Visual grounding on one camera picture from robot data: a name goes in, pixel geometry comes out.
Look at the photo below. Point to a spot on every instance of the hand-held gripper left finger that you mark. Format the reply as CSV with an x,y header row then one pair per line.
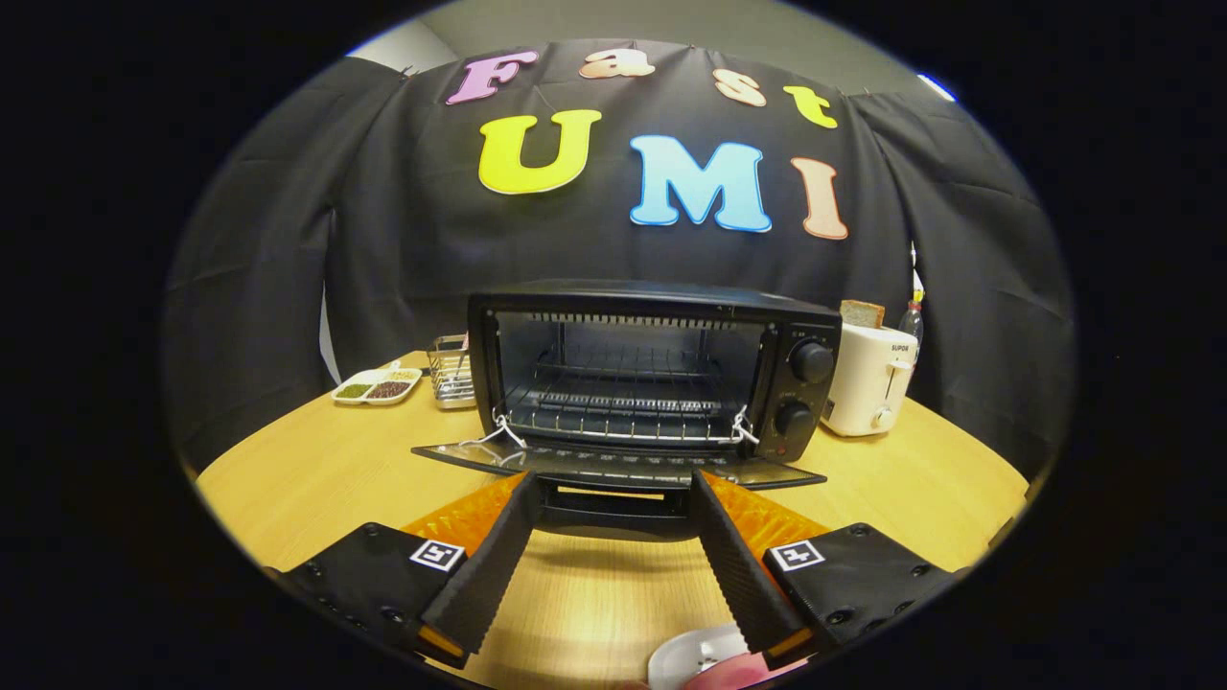
x,y
498,565

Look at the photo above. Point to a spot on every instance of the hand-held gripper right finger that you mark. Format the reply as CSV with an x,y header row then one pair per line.
x,y
729,575

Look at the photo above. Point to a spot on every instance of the black toaster oven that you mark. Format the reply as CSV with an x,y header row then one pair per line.
x,y
805,393

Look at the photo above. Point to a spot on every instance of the brown bread slice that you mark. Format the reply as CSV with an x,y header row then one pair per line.
x,y
863,314

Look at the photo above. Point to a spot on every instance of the pink meat slice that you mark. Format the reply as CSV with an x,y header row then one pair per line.
x,y
738,674

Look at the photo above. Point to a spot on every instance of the white divided dish with beans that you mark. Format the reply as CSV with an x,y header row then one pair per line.
x,y
376,388

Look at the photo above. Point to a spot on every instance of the white rectangular tray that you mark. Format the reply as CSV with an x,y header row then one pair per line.
x,y
685,656

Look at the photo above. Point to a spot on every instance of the white pop-up toaster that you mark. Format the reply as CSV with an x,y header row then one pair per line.
x,y
863,383

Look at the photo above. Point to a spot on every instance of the clear plastic bottle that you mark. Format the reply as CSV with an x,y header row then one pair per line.
x,y
912,321

